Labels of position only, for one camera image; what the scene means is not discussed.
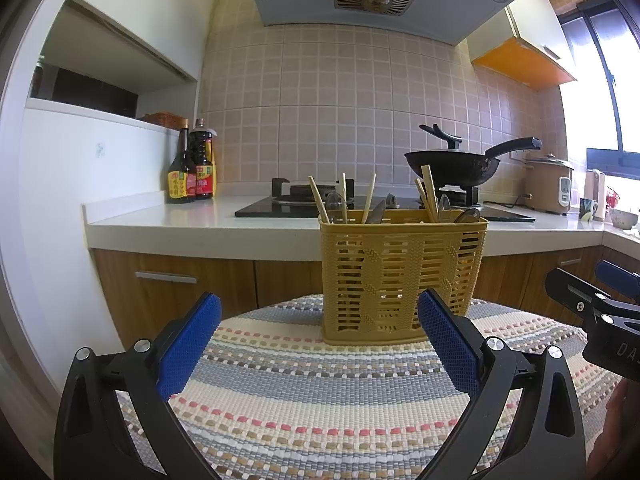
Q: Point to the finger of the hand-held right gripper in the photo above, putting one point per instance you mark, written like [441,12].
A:
[567,287]
[617,277]

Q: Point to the white electric kettle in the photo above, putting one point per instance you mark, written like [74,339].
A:
[595,185]

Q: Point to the large dark sauce bottle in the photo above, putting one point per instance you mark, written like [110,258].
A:
[204,170]

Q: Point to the white bowl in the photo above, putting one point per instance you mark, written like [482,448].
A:
[622,219]

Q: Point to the dark framed window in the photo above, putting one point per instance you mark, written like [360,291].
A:
[610,85]

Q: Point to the beige rice cooker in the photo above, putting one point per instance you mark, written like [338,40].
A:
[547,185]

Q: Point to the black wok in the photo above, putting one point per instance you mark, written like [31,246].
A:
[450,167]

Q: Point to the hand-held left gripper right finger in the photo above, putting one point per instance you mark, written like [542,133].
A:
[450,345]

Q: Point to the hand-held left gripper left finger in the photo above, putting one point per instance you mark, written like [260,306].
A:
[192,345]

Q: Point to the wall cabinet with orange underside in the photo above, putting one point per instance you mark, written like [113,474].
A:
[525,60]

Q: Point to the striped woven mat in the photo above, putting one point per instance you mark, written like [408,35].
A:
[325,410]

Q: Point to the small dark sauce bottle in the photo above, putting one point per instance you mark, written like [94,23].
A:
[181,180]

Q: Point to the metal table knife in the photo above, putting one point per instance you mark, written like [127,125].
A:
[377,212]

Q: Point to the wooden chopstick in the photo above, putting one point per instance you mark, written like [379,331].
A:
[344,197]
[422,200]
[318,200]
[369,197]
[430,192]

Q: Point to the white wall cabinet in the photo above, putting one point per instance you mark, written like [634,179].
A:
[115,35]

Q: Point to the black gas stove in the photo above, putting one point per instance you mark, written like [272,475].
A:
[280,207]

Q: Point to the person's right hand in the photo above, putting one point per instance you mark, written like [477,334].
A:
[617,425]

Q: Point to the dark ceramic mug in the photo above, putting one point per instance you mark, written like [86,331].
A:
[588,210]

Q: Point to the yellow plastic utensil basket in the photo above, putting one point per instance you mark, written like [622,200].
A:
[400,280]

